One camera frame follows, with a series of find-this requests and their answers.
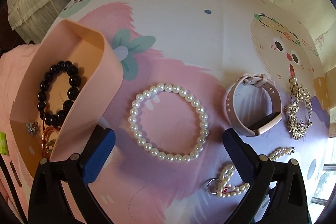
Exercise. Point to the silver ring pink stone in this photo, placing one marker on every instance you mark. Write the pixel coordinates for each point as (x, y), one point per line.
(212, 186)

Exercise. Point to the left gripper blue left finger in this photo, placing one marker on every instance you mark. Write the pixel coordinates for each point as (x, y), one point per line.
(96, 152)

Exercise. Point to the gold leaf hair comb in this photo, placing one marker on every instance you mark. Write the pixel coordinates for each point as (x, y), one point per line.
(299, 110)

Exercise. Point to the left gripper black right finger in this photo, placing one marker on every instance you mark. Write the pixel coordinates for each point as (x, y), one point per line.
(243, 156)

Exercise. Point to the pink smart watch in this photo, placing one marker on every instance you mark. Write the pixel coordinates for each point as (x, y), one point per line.
(253, 105)

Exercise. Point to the cartoon printed tablecloth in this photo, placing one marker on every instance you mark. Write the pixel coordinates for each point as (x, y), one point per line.
(123, 47)

